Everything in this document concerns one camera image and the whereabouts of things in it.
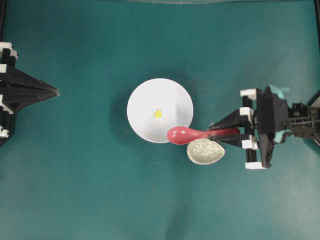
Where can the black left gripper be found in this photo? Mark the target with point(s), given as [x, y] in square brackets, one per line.
[10, 104]

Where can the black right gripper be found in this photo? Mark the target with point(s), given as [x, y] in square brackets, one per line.
[269, 118]

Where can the red plastic spoon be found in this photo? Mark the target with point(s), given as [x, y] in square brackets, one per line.
[181, 135]

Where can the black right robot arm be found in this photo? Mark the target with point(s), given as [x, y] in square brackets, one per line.
[304, 122]

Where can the yellow hexagonal prism block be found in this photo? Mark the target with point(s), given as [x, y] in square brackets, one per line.
[158, 114]

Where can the white round bowl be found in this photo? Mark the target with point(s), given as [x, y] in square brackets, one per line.
[159, 93]

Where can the green table mat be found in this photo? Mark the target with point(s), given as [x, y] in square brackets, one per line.
[75, 169]

